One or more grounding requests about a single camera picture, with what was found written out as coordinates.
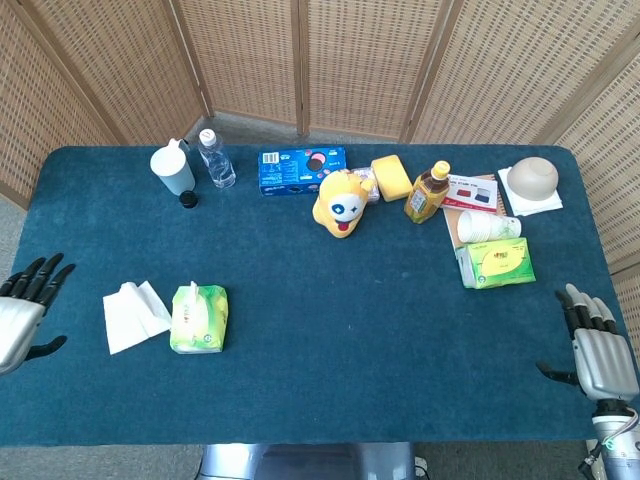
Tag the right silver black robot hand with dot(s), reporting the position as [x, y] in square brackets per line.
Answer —
[605, 362]

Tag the small pink packet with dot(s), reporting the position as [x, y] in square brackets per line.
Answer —
[365, 175]

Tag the light blue plastic mug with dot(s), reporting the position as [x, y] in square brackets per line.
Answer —
[172, 167]

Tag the yellow one-eyed plush toy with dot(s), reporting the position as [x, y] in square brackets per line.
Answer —
[340, 210]

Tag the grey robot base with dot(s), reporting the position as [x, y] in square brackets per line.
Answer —
[305, 462]

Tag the yellow-capped tea bottle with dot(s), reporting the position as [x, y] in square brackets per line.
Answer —
[425, 197]

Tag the rattan folding screen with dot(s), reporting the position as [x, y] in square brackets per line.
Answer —
[370, 60]

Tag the blue cookie box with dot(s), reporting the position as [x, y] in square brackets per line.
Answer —
[290, 172]

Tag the brown kraft notebook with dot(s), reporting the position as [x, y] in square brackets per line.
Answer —
[451, 225]

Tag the stack of white paper cups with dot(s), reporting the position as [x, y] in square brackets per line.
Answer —
[487, 226]

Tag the white tissue sheet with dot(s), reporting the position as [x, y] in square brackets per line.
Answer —
[193, 294]
[132, 320]

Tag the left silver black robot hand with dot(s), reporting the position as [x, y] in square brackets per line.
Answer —
[17, 325]

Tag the yellow cleaning sponge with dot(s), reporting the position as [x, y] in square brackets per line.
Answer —
[392, 177]

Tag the green soft tissue pack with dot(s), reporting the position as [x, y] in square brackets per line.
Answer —
[202, 325]

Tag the red and white card box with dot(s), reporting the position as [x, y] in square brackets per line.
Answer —
[470, 192]

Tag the white paper napkins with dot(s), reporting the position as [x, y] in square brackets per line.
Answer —
[537, 204]

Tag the black bottle cap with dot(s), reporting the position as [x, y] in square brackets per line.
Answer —
[189, 199]

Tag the green boxy tissue pack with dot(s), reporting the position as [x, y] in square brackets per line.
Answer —
[500, 262]

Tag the blue tablecloth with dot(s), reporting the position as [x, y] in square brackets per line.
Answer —
[320, 325]

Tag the clear plastic water bottle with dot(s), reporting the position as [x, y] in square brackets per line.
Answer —
[219, 165]

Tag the beige bowl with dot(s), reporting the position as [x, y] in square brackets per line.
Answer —
[532, 177]

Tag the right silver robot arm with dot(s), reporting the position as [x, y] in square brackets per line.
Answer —
[620, 445]

